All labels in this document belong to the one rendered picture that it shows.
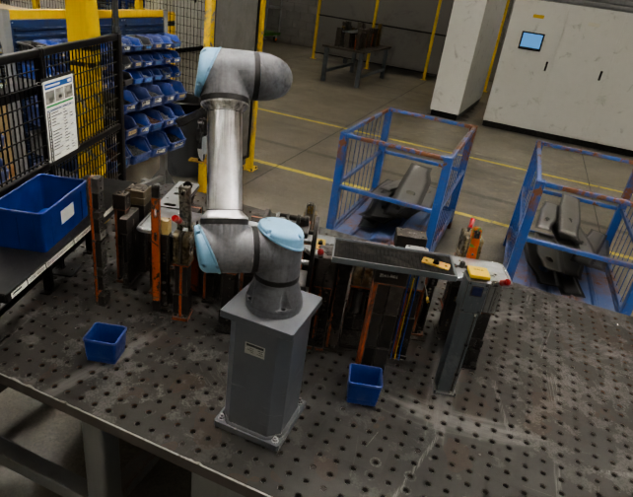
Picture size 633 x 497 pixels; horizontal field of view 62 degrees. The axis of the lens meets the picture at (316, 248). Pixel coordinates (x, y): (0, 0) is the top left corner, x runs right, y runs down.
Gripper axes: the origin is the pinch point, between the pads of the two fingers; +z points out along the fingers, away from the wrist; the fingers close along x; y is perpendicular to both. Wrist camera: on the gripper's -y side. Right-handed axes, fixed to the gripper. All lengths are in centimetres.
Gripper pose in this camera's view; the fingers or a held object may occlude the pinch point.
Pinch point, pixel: (200, 156)
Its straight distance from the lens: 194.0
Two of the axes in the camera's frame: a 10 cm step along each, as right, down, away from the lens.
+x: 0.9, -4.4, 8.9
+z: -1.4, 8.8, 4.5
